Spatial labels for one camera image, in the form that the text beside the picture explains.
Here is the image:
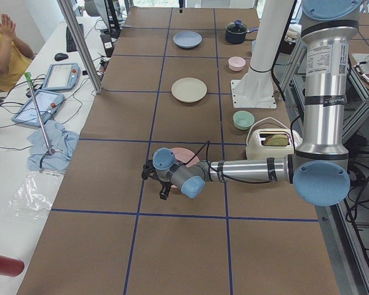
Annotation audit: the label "toast slice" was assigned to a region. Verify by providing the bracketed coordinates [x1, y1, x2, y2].
[263, 133, 290, 146]

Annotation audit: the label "red bottle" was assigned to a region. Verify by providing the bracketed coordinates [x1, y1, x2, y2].
[0, 255, 25, 277]

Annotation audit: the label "blue cup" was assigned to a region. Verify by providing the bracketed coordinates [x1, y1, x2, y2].
[251, 40, 256, 55]

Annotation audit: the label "green tipped grabber stick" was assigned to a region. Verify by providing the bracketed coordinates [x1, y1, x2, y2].
[24, 72, 55, 156]

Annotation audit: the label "clear plastic bag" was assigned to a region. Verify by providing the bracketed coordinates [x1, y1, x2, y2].
[2, 171, 64, 223]

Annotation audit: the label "aluminium frame post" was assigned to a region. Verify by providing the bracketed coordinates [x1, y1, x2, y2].
[57, 0, 103, 94]

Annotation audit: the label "black monitor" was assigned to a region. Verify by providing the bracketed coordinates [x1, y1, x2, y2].
[84, 0, 122, 39]

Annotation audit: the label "green bowl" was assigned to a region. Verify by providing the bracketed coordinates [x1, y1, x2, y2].
[232, 110, 255, 130]

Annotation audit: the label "pink plate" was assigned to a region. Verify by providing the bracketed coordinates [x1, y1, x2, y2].
[169, 147, 200, 189]

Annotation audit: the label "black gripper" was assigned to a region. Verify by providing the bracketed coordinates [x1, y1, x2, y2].
[141, 160, 172, 200]

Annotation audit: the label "black keyboard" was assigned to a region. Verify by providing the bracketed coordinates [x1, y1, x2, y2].
[66, 26, 77, 53]

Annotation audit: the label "blue cloth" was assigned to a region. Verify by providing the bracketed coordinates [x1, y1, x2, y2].
[27, 120, 79, 171]

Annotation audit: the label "teach pendant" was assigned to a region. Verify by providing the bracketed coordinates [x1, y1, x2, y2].
[12, 90, 65, 127]
[42, 63, 79, 91]

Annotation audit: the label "pink bowl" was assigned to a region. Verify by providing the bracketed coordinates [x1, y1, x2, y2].
[228, 56, 246, 72]

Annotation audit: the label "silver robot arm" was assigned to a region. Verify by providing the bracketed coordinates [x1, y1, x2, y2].
[141, 1, 361, 207]

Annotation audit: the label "cream toaster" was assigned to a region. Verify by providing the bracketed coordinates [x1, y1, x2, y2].
[245, 117, 303, 160]

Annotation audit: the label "person in yellow shirt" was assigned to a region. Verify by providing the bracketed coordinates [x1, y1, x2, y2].
[0, 14, 34, 93]

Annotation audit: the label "blue plate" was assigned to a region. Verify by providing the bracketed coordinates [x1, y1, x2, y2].
[173, 31, 202, 49]

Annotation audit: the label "beige plate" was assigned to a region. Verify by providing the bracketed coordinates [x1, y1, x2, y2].
[171, 77, 207, 103]

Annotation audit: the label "far teach pendant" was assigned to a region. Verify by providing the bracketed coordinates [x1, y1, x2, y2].
[42, 63, 79, 91]

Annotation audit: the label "black computer mouse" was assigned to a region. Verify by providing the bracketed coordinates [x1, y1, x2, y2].
[54, 52, 68, 61]

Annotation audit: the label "person's raised hand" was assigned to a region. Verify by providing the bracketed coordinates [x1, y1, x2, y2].
[0, 14, 16, 41]

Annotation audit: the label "near teach pendant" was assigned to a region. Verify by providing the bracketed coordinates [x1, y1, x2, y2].
[12, 90, 65, 127]

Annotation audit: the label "dark blue lidded pot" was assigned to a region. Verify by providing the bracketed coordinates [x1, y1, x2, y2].
[225, 20, 259, 44]

